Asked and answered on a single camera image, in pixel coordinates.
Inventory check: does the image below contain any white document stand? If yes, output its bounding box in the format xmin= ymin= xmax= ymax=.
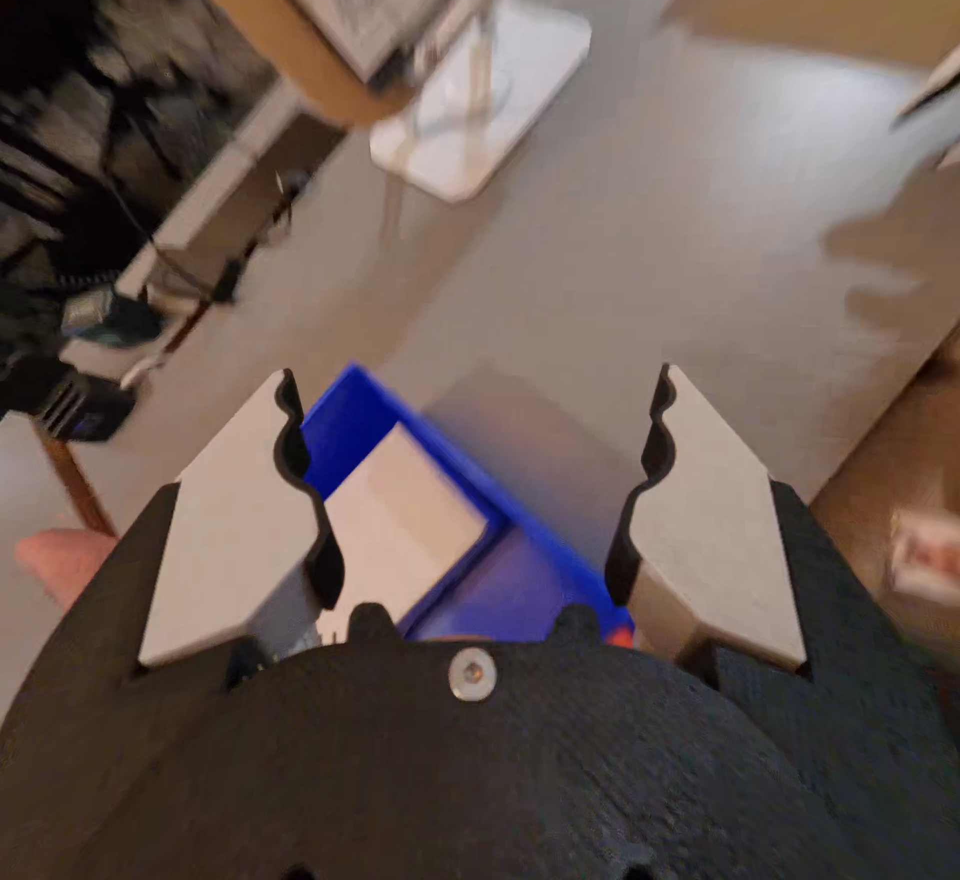
xmin=138 ymin=0 xmax=594 ymax=205

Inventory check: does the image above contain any grey desk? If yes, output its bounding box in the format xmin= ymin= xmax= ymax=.
xmin=0 ymin=0 xmax=960 ymax=731

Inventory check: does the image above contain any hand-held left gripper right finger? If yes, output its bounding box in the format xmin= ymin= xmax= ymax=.
xmin=603 ymin=363 xmax=811 ymax=675

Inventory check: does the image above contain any dark desk cable hatch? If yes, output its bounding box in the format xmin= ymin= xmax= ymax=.
xmin=153 ymin=111 xmax=348 ymax=262

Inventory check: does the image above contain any person's left hand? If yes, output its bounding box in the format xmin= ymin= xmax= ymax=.
xmin=15 ymin=528 xmax=119 ymax=611

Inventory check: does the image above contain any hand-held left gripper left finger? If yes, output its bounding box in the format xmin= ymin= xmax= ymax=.
xmin=138 ymin=369 xmax=346 ymax=667

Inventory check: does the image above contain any blue plastic bin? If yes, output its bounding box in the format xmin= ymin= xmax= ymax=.
xmin=300 ymin=363 xmax=636 ymax=647

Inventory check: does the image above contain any white cardboard mailer box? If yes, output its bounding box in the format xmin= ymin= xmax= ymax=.
xmin=318 ymin=423 xmax=490 ymax=641

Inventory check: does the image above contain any printed photo card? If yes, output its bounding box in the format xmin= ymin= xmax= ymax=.
xmin=887 ymin=511 xmax=960 ymax=605

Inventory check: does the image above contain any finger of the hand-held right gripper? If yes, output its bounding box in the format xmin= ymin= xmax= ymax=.
xmin=892 ymin=46 xmax=960 ymax=131

